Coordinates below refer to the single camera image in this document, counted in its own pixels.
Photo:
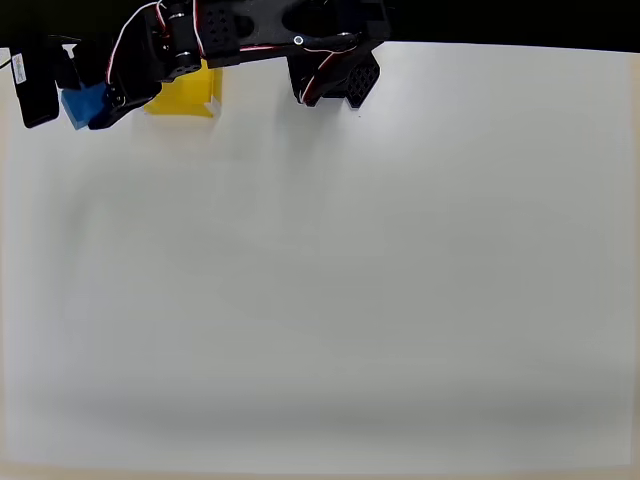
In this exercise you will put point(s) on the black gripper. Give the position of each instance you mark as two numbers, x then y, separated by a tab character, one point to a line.
111	111

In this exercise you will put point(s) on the blue block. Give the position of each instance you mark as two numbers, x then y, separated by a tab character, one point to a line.
82	102

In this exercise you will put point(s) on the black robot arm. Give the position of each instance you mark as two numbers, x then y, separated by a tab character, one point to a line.
250	35

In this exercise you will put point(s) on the yellow open box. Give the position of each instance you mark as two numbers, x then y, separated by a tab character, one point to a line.
190	95

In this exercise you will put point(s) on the black webcam with white label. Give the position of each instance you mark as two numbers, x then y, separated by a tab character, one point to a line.
37	95

